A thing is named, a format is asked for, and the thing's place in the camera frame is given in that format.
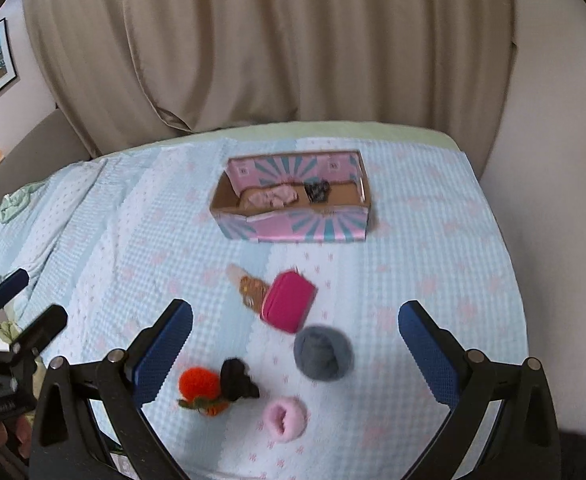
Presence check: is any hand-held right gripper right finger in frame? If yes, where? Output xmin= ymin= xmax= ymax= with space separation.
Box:
xmin=398 ymin=301 xmax=564 ymax=480

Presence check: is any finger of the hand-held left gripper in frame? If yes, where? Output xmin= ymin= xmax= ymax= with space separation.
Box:
xmin=9 ymin=305 xmax=69 ymax=358
xmin=0 ymin=268 xmax=30 ymax=308

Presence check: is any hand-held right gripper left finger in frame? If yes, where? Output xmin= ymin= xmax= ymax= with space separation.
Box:
xmin=28 ymin=299 xmax=194 ymax=480

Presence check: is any orange sock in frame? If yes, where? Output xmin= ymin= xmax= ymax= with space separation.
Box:
xmin=177 ymin=367 xmax=234 ymax=417

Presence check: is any black soft hair tie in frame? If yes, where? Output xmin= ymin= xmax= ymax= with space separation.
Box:
xmin=220 ymin=358 xmax=260 ymax=402

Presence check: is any grey sock ball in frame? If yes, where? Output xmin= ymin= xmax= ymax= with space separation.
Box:
xmin=293 ymin=325 xmax=355 ymax=380

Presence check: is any brown bear plush toy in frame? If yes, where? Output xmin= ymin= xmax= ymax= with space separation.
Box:
xmin=225 ymin=263 xmax=274 ymax=312

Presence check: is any magenta pink sock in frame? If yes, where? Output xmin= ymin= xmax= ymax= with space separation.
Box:
xmin=260 ymin=270 xmax=318 ymax=334

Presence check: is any pink fluffy scrunchie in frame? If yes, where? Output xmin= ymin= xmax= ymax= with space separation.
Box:
xmin=262 ymin=396 xmax=311 ymax=443

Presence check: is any pink and teal cardboard box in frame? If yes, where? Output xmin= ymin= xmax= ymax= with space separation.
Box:
xmin=209 ymin=149 xmax=372 ymax=245

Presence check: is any light pink cloth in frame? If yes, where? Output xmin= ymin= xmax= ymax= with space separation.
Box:
xmin=243 ymin=184 xmax=301 ymax=209

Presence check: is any black patterned scrunchie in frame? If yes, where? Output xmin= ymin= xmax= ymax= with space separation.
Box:
xmin=304 ymin=180 xmax=332 ymax=205

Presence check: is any person's left hand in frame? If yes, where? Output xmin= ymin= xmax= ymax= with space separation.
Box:
xmin=0 ymin=416 xmax=35 ymax=461

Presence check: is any light blue patterned blanket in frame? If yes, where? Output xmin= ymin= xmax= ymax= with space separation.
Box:
xmin=0 ymin=135 xmax=531 ymax=480

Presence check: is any light green bed sheet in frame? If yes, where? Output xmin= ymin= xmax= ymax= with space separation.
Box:
xmin=0 ymin=120 xmax=461 ymax=281

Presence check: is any beige curtain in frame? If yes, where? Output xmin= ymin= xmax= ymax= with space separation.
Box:
xmin=20 ymin=0 xmax=518 ymax=158

